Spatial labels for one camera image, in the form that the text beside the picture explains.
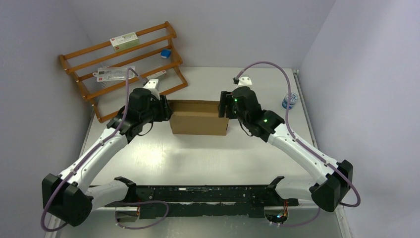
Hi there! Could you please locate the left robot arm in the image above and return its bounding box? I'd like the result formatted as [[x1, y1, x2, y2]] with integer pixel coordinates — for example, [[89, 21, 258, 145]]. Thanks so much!
[[42, 88, 173, 227]]

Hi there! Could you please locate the white green product box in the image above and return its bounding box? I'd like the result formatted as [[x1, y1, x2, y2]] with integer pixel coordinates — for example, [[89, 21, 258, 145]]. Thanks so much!
[[109, 32, 140, 53]]

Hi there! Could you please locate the brown cardboard box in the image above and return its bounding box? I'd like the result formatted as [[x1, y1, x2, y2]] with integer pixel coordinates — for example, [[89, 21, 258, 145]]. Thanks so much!
[[169, 100, 229, 136]]

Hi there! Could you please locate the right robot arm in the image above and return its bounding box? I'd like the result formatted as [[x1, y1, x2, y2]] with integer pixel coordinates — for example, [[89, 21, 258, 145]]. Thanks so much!
[[218, 86, 353, 212]]

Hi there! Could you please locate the small blue cube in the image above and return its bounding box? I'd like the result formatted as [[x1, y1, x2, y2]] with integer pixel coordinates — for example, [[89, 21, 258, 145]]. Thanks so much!
[[160, 49, 171, 59]]

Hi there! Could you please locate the clear blister pack card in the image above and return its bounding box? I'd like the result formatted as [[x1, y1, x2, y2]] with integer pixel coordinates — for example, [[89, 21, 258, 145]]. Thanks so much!
[[92, 66, 138, 82]]

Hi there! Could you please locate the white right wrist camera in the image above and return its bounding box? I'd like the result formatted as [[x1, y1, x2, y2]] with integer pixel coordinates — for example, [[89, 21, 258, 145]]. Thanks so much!
[[233, 75, 253, 88]]

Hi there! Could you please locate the blue white lidded jar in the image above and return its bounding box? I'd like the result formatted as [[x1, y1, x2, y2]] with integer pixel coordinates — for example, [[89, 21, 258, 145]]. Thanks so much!
[[282, 92, 299, 109]]

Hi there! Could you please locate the small white grey box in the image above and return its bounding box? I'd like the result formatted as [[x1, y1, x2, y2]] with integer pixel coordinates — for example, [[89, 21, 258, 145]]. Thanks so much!
[[146, 70, 167, 82]]

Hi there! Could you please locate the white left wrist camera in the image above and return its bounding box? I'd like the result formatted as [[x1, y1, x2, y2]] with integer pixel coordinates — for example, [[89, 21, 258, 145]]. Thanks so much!
[[143, 79, 160, 100]]

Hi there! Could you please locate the wooden tiered rack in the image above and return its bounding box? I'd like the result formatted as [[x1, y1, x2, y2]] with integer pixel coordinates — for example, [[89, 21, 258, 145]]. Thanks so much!
[[58, 21, 188, 123]]

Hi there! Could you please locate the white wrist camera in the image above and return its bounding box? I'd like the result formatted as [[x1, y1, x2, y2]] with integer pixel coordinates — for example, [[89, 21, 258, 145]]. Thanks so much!
[[143, 79, 160, 100], [233, 75, 253, 88]]

